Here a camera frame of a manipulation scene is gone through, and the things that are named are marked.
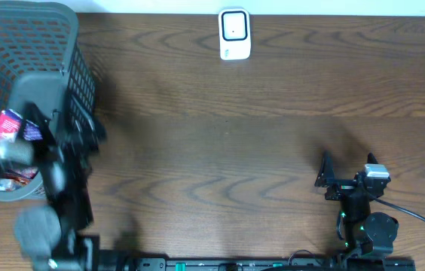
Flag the orange snack bar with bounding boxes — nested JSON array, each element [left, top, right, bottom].
[[0, 167, 38, 191]]

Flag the purple red snack pack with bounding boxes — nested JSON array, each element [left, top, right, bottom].
[[0, 109, 43, 142]]

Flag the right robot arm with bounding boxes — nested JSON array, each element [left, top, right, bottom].
[[315, 152, 399, 260]]

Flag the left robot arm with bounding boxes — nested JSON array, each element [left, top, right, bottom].
[[15, 102, 335, 271]]

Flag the white barcode scanner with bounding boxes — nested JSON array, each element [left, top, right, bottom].
[[218, 8, 252, 61]]

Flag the grey plastic basket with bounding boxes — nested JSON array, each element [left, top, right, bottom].
[[0, 1, 99, 202]]

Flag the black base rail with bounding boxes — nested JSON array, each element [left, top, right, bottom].
[[125, 254, 416, 271]]

